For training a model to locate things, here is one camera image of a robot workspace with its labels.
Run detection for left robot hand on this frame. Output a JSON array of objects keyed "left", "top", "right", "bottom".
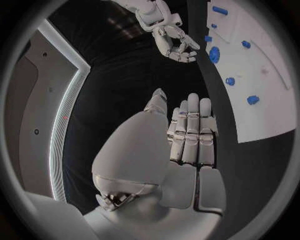
[{"left": 83, "top": 87, "right": 228, "bottom": 240}]

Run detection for large blue cylinder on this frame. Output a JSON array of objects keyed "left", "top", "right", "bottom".
[{"left": 211, "top": 6, "right": 229, "bottom": 16}]

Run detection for blue gear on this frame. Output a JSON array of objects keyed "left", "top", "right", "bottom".
[{"left": 208, "top": 46, "right": 221, "bottom": 65}]

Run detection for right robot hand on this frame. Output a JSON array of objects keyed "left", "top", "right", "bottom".
[{"left": 151, "top": 25, "right": 202, "bottom": 63}]

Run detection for white task board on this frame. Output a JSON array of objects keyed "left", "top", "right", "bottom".
[{"left": 204, "top": 0, "right": 298, "bottom": 144}]

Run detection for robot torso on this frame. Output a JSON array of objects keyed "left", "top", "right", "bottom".
[{"left": 4, "top": 18, "right": 92, "bottom": 202}]

